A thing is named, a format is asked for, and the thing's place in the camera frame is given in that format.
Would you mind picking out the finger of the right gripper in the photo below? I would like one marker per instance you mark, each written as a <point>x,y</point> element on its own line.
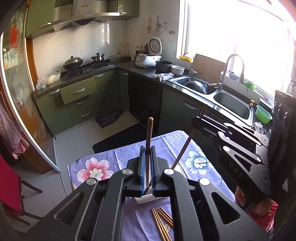
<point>246,136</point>
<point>209,127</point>

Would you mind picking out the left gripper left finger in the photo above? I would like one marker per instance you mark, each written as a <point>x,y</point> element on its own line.
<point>141,171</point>

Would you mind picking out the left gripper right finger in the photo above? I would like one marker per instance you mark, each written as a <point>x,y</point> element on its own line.
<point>154,170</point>

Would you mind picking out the dark brown wooden chopstick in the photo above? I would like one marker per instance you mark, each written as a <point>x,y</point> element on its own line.
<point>147,148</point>

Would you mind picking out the green lower kitchen cabinets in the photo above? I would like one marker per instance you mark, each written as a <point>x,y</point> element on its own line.
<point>71,101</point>

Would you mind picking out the person's right hand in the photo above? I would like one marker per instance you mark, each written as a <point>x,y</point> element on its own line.
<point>260,209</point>

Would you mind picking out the white plastic utensil holder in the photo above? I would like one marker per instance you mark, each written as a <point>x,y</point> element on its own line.
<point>148,197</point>

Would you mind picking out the green plastic bowl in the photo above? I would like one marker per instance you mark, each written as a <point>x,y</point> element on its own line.
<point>264,116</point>

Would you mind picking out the purple floral tablecloth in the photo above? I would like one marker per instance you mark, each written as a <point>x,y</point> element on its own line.
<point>138,220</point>

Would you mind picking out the wok in sink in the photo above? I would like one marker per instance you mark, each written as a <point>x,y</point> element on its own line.
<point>201,83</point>

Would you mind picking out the wooden chopstick on table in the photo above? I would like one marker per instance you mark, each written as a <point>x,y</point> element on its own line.
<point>159,228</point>
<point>164,225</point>
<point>166,216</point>

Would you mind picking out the black floor mat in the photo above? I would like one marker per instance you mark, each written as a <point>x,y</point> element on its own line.
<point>131,135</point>

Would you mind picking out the stainless double sink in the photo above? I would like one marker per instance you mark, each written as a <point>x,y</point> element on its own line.
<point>223,100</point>

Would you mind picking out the tall steel faucet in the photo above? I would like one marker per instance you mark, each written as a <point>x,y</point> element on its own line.
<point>219,85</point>

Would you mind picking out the wooden cutting board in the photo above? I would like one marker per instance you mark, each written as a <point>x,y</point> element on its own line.
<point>208,66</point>

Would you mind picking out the white bowl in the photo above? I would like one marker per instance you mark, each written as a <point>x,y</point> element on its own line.
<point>177,70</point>

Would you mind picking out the crumpled dish cloth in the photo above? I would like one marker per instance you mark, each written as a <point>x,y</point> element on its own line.
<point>163,76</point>

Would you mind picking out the black inner cooker pot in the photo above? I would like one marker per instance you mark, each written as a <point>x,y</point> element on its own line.
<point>163,66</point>

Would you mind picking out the dark floor rag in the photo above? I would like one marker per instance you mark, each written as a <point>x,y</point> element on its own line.
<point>110,118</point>

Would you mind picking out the white rice cooker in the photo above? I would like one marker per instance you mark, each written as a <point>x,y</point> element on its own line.
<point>149,60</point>

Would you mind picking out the yellow oil bottle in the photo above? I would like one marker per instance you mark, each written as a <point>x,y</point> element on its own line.
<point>124,49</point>

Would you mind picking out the black gas stove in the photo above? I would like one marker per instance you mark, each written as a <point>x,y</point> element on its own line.
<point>88,68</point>

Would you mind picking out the steel pot with lid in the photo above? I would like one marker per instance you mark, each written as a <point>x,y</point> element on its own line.
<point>98,57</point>

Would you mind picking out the black wok with lid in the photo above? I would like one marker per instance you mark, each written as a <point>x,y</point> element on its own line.
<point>72,63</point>

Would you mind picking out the red chair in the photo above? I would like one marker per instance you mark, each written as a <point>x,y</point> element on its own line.
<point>11,193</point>

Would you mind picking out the white plastic bags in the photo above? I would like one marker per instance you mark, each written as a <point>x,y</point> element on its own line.
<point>44,81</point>

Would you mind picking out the checkered apron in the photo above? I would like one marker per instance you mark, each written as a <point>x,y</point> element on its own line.
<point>11,133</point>

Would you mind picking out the steel range hood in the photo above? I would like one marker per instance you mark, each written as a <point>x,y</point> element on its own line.
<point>81,13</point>

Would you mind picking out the glass sliding door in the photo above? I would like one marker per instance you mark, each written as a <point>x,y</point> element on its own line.
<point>18,88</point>

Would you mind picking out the green upper cabinets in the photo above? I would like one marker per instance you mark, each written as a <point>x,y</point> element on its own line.
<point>41,14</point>

